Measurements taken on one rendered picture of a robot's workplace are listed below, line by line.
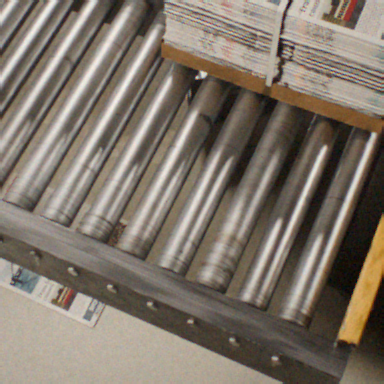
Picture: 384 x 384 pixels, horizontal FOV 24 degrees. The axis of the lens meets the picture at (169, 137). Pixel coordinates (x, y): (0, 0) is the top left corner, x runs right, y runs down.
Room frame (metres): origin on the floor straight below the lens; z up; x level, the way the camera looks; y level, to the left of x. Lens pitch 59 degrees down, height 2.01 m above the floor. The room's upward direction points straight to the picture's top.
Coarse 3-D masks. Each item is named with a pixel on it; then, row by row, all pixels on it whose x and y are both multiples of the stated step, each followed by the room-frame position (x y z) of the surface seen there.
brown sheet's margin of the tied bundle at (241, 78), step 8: (168, 48) 0.87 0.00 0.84; (176, 48) 0.86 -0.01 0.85; (168, 56) 0.87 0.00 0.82; (176, 56) 0.86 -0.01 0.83; (184, 56) 0.86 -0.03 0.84; (192, 56) 0.85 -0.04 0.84; (184, 64) 0.86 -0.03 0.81; (192, 64) 0.85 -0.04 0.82; (200, 64) 0.84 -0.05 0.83; (208, 64) 0.84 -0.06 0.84; (216, 64) 0.83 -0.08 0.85; (208, 72) 0.84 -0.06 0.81; (216, 72) 0.83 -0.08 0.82; (224, 72) 0.83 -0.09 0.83; (232, 72) 0.82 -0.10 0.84; (240, 72) 0.82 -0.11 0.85; (232, 80) 0.82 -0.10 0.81; (240, 80) 0.82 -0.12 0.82; (248, 80) 0.81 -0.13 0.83; (248, 88) 0.81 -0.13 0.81
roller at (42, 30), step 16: (48, 0) 1.01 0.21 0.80; (64, 0) 1.01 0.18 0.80; (48, 16) 0.97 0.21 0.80; (64, 16) 0.98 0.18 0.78; (32, 32) 0.93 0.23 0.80; (48, 32) 0.94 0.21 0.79; (16, 48) 0.90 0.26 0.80; (32, 48) 0.90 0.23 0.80; (16, 64) 0.87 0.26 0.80; (32, 64) 0.88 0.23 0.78; (0, 80) 0.83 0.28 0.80; (16, 80) 0.84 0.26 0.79; (0, 96) 0.80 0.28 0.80; (16, 96) 0.82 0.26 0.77; (0, 112) 0.78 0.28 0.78
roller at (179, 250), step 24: (240, 96) 0.80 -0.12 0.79; (264, 96) 0.81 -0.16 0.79; (240, 120) 0.75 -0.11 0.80; (216, 144) 0.71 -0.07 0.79; (240, 144) 0.71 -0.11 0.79; (216, 168) 0.67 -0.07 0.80; (192, 192) 0.63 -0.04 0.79; (216, 192) 0.63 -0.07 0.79; (192, 216) 0.58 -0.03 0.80; (168, 240) 0.55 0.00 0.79; (192, 240) 0.55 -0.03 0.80; (168, 264) 0.50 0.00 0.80
